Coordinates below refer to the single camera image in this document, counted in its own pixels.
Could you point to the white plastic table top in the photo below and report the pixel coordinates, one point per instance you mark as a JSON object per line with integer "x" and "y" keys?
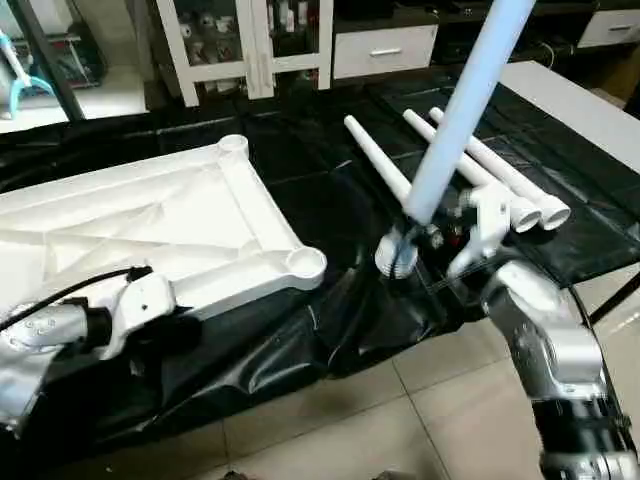
{"x": 150, "y": 220}

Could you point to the white plastic table leg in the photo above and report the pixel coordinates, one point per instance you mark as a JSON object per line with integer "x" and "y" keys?
{"x": 375, "y": 155}
{"x": 460, "y": 110}
{"x": 500, "y": 195}
{"x": 520, "y": 185}

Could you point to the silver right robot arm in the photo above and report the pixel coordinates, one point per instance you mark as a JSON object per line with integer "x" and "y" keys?
{"x": 550, "y": 340}

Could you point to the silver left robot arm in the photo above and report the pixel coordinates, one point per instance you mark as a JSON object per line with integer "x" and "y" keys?
{"x": 40, "y": 340}

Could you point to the black work mat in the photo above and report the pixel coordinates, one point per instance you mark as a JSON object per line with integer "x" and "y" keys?
{"x": 330, "y": 320}

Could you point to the black left robot foot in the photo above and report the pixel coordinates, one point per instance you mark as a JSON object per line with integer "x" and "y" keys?
{"x": 235, "y": 475}

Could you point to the white flat board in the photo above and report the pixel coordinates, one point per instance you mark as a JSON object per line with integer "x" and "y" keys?
{"x": 580, "y": 100}

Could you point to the black low shelf unit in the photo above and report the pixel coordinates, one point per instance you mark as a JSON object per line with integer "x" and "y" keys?
{"x": 500, "y": 30}

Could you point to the white glass door cabinet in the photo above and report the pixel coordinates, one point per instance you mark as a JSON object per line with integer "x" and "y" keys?
{"x": 250, "y": 45}

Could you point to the small white drawer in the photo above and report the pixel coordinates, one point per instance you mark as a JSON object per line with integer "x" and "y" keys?
{"x": 612, "y": 28}

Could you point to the teal and white mop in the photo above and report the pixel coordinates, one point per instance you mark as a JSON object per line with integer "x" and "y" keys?
{"x": 25, "y": 75}

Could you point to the black slanted pole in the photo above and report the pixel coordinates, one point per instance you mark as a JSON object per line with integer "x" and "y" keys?
{"x": 45, "y": 60}

